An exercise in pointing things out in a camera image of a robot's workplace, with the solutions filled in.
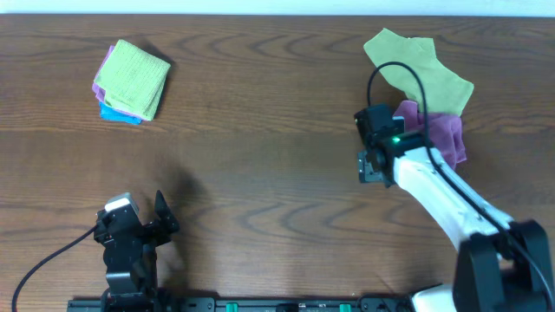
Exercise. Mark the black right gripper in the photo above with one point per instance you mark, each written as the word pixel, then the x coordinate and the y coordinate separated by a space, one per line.
pixel 368 165

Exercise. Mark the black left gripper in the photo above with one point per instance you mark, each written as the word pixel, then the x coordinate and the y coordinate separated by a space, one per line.
pixel 141 230

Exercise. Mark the purple microfiber cloth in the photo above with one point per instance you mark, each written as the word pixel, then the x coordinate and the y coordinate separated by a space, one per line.
pixel 445 131

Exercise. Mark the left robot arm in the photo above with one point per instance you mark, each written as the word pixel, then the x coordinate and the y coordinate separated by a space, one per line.
pixel 134 283

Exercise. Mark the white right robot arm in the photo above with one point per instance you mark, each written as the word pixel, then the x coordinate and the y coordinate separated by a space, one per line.
pixel 502 265

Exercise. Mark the crumpled olive green cloth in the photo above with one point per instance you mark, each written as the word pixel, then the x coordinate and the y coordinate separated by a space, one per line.
pixel 432 85

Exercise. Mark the folded blue cloth in stack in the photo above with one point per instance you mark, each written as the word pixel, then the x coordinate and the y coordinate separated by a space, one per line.
pixel 107 113

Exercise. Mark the folded green cloth on stack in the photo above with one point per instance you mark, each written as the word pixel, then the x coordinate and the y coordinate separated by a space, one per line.
pixel 133 80

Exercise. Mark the folded pink cloth in stack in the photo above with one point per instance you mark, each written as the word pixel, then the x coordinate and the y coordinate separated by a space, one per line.
pixel 100 96

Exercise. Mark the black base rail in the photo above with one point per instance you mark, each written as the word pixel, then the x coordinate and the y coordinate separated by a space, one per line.
pixel 208 304

